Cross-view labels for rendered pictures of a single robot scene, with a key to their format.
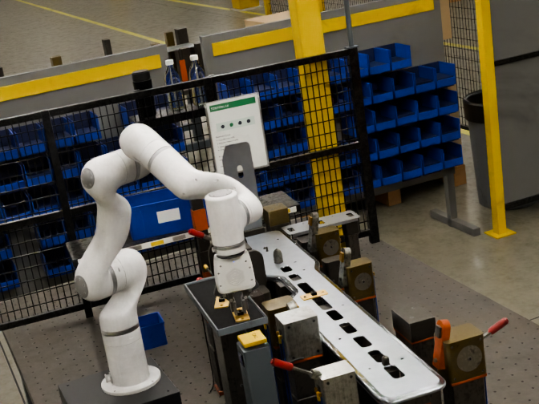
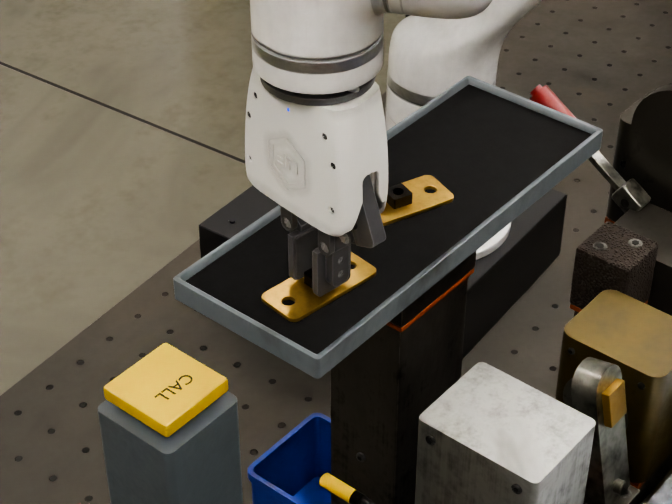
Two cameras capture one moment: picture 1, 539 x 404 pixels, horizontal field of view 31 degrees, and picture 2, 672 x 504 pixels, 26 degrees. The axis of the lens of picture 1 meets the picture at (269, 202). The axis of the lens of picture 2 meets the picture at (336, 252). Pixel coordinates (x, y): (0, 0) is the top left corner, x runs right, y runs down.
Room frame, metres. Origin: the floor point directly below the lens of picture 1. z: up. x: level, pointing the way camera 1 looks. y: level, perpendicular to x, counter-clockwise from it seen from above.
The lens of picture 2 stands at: (1.94, -0.56, 1.82)
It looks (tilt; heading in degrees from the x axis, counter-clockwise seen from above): 38 degrees down; 55
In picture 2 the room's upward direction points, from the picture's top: straight up
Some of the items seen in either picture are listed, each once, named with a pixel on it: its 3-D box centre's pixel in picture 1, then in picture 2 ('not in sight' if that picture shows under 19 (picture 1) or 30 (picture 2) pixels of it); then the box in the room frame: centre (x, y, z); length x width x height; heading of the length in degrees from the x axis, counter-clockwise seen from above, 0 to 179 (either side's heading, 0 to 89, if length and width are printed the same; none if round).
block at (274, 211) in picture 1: (281, 250); not in sight; (3.56, -0.02, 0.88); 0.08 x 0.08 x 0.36; 16
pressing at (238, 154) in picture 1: (241, 187); not in sight; (3.52, 0.09, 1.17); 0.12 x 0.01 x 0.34; 106
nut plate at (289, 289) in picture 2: (240, 313); (319, 279); (2.39, 0.12, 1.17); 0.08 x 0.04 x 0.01; 8
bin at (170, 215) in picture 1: (166, 211); not in sight; (3.61, 0.40, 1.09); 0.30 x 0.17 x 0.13; 100
